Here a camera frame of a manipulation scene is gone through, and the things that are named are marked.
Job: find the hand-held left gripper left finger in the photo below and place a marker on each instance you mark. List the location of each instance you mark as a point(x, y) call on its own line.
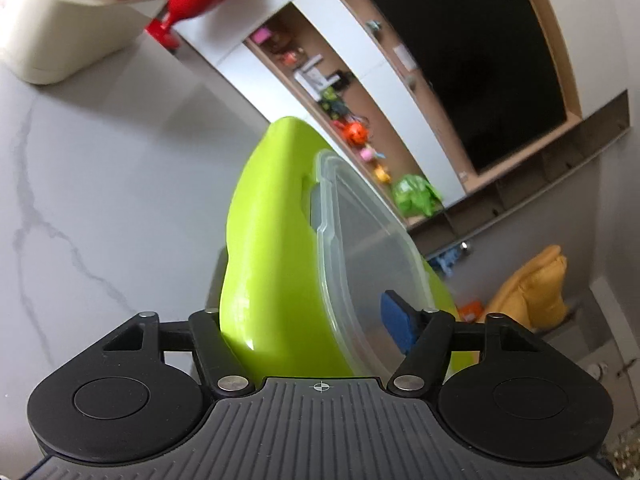
point(210, 340)

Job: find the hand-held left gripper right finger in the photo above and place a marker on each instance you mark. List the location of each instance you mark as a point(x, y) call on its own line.
point(397, 320)

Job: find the blue robot figure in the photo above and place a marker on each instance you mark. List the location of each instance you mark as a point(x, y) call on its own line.
point(447, 260)

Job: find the green plastic bag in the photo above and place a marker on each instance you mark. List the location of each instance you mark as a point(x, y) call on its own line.
point(415, 197)

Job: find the yellow padded chair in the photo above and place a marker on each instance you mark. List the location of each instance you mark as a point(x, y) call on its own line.
point(535, 290)

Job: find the pink toy pot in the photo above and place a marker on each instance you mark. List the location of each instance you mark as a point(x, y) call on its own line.
point(370, 152)

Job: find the dark open-shelf cabinet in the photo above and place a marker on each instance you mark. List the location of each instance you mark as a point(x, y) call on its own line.
point(525, 180)

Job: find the orange pumpkin bucket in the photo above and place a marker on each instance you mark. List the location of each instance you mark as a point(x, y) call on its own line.
point(355, 132)

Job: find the green toy truck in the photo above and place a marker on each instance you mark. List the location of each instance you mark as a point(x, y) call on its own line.
point(334, 104)

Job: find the white box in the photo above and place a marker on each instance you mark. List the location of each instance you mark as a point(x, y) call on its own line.
point(312, 77)

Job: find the black television screen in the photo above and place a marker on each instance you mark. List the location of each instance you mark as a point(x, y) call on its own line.
point(465, 60)

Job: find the green figurine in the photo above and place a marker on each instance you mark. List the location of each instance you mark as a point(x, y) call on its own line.
point(375, 26)

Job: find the pink cup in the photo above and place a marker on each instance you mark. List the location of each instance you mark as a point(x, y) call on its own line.
point(262, 36)

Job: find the white and wooden shelf unit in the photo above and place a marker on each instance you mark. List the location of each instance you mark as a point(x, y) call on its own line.
point(320, 20)

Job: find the white plastic container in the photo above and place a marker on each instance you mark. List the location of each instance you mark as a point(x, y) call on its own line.
point(65, 30)

